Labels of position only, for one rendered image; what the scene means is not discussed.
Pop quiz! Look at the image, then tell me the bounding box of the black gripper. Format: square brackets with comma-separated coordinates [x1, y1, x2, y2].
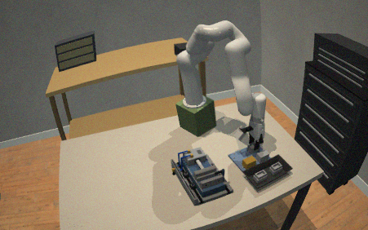
[249, 119, 265, 150]

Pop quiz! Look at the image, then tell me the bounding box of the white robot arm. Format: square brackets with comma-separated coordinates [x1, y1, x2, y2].
[176, 20, 266, 123]

